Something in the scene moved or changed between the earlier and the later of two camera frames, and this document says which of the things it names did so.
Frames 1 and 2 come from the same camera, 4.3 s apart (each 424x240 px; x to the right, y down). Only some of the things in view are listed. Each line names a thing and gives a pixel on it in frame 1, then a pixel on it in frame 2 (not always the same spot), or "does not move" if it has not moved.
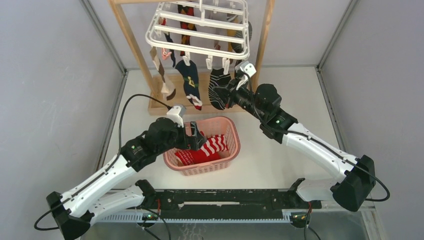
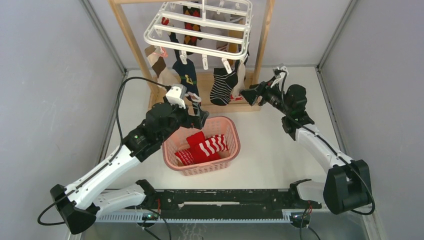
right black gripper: [228, 93] to [263, 89]
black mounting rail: [229, 201] does not move
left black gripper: [193, 142] to [191, 121]
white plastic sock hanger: [217, 28] does not move
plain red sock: [199, 156] does not move
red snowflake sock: [186, 156] does not move
